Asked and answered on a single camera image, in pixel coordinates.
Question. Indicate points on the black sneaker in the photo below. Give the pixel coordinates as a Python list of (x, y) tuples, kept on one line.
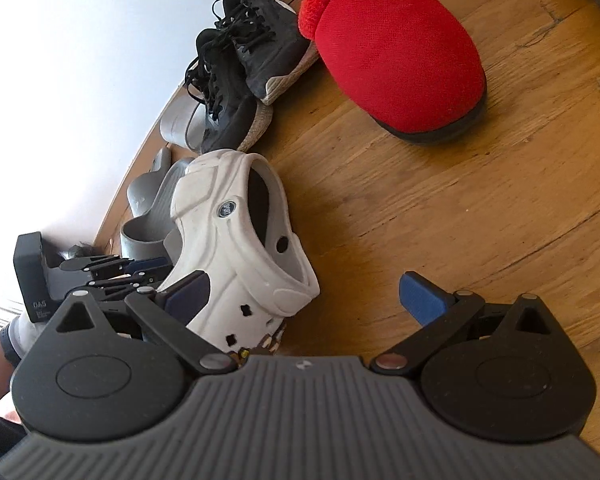
[(225, 110), (270, 40)]

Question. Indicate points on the white clog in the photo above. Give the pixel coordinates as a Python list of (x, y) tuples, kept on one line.
[(230, 240)]

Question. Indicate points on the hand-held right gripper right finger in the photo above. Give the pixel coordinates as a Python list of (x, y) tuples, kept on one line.
[(425, 300)]

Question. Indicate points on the grey slide sandal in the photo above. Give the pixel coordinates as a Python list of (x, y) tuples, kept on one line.
[(147, 230), (177, 125)]

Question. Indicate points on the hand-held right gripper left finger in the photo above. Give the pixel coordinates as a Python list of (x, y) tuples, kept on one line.
[(187, 292)]

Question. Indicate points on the person's left hand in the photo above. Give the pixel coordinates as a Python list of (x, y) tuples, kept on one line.
[(27, 332)]

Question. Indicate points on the dark cloth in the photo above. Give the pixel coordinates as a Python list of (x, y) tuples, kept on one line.
[(82, 250)]

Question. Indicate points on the black wristband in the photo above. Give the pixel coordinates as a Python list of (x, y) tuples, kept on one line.
[(7, 345)]

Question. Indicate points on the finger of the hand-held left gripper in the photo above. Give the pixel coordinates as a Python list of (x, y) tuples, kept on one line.
[(147, 265), (125, 282)]

